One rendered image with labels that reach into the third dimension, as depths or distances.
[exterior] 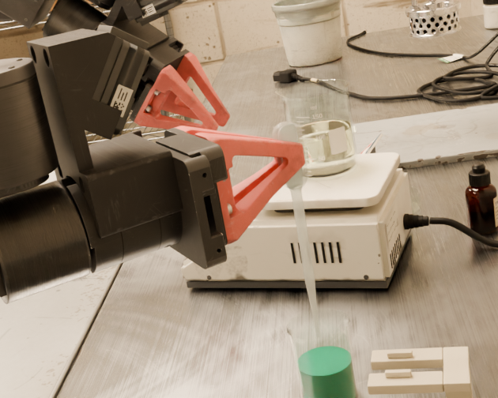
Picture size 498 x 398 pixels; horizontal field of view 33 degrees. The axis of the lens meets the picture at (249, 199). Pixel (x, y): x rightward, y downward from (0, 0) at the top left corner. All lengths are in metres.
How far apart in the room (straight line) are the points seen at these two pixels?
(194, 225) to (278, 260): 0.30
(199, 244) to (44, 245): 0.08
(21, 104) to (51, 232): 0.07
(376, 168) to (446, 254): 0.10
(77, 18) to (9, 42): 2.47
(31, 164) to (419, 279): 0.42
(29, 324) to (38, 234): 0.38
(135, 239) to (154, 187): 0.03
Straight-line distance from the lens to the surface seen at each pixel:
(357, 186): 0.75
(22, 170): 0.45
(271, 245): 0.76
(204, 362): 0.69
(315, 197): 0.74
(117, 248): 0.48
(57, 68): 0.46
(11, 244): 0.46
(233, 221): 0.51
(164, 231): 0.49
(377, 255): 0.74
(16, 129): 0.45
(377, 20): 3.15
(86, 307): 0.84
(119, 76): 0.47
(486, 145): 1.07
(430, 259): 0.81
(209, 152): 0.47
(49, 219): 0.47
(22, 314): 0.86
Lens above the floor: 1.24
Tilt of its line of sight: 20 degrees down
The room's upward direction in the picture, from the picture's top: 10 degrees counter-clockwise
